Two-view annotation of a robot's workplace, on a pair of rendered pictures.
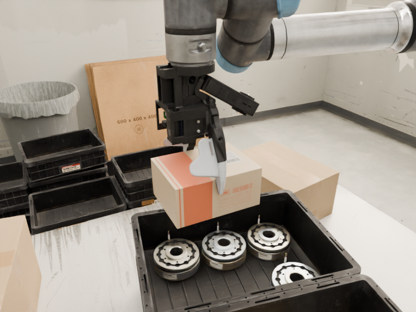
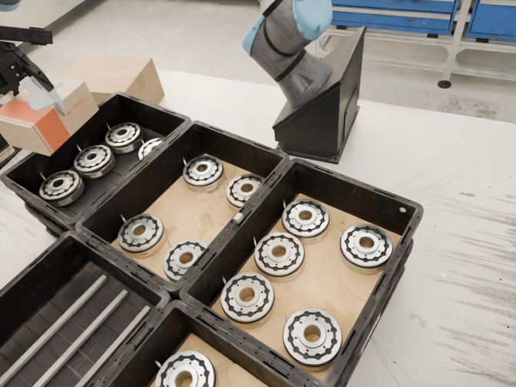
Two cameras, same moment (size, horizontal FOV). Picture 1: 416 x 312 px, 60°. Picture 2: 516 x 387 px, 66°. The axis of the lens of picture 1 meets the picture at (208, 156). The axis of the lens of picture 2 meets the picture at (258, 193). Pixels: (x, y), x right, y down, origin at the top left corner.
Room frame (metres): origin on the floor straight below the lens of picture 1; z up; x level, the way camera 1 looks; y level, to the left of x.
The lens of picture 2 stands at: (-0.30, 0.05, 1.55)
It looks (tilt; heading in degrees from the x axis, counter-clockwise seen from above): 48 degrees down; 328
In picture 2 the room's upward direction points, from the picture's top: 10 degrees counter-clockwise
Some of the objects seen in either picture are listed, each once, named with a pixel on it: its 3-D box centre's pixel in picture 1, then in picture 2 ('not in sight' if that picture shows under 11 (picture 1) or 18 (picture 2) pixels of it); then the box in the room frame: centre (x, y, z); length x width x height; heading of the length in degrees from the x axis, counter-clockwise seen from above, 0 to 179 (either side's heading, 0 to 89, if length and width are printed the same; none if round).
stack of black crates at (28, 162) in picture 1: (68, 180); not in sight; (1.76, 0.79, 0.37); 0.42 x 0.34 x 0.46; 116
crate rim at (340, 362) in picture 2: not in sight; (306, 252); (0.00, -0.22, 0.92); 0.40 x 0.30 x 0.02; 106
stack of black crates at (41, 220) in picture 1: (82, 228); not in sight; (1.40, 0.61, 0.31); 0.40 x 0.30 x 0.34; 116
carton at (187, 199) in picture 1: (205, 181); (47, 113); (0.56, 0.01, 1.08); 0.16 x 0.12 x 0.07; 116
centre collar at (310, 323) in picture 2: not in sight; (312, 334); (-0.10, -0.13, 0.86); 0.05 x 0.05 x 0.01
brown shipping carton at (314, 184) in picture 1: (278, 184); (109, 92); (1.05, -0.24, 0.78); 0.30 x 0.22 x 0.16; 35
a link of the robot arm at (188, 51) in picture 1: (191, 48); not in sight; (0.55, 0.02, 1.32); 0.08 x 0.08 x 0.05
